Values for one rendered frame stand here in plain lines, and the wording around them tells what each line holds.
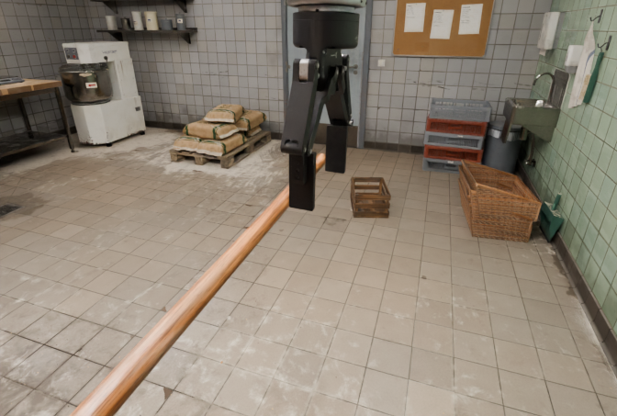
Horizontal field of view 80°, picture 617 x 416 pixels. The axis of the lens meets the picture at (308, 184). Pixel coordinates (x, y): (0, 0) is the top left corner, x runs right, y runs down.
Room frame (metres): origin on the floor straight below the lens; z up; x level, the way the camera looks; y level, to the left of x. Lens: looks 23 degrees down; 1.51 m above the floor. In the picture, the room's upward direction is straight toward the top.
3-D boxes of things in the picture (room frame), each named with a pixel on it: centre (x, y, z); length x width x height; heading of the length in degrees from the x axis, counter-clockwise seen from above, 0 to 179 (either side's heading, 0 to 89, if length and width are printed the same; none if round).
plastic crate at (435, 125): (4.02, -1.64, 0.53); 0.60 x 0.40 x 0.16; 68
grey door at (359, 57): (4.91, -0.20, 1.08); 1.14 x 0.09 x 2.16; 71
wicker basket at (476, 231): (2.71, -1.50, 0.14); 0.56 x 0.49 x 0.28; 167
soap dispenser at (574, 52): (2.95, -2.01, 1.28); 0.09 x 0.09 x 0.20; 71
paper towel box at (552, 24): (3.77, -2.28, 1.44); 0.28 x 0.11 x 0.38; 161
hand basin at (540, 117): (3.33, -2.00, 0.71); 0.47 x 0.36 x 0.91; 161
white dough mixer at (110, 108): (5.12, 2.85, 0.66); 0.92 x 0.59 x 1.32; 161
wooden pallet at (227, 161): (4.66, 1.10, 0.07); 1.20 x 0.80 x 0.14; 161
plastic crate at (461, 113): (4.01, -1.64, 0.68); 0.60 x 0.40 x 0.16; 71
